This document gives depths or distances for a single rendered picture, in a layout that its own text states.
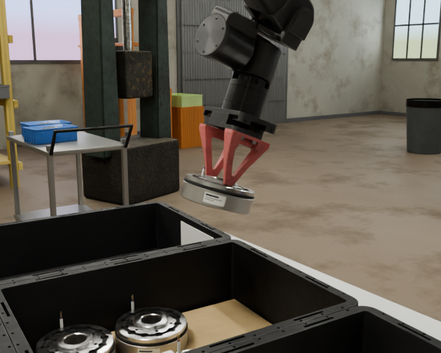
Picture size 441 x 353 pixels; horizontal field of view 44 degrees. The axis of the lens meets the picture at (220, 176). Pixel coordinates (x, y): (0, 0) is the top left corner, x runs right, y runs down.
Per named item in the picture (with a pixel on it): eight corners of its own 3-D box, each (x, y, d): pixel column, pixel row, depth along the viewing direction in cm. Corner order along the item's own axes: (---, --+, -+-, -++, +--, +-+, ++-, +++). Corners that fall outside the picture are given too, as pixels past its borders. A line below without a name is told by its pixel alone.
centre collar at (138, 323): (157, 312, 81) (157, 307, 81) (175, 323, 77) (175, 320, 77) (127, 321, 78) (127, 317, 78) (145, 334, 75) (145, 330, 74)
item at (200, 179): (229, 185, 85) (230, 182, 85) (267, 200, 76) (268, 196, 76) (173, 173, 79) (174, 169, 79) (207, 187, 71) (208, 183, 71)
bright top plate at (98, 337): (96, 321, 79) (96, 317, 79) (126, 351, 71) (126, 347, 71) (26, 341, 74) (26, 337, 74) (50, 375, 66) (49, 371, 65)
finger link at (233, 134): (215, 182, 72) (237, 115, 72) (190, 173, 78) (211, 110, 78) (255, 194, 76) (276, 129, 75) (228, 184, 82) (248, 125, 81)
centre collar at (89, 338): (86, 330, 76) (85, 326, 76) (99, 345, 72) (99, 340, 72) (50, 340, 73) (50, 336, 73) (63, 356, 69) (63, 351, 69)
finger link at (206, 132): (207, 179, 74) (228, 113, 74) (183, 170, 80) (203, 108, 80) (246, 190, 77) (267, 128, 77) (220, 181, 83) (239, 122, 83)
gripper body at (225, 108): (237, 125, 71) (254, 71, 71) (200, 117, 80) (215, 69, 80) (274, 139, 75) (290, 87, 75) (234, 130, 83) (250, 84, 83)
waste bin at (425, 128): (421, 156, 708) (425, 101, 693) (393, 149, 760) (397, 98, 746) (455, 153, 726) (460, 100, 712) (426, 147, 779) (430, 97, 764)
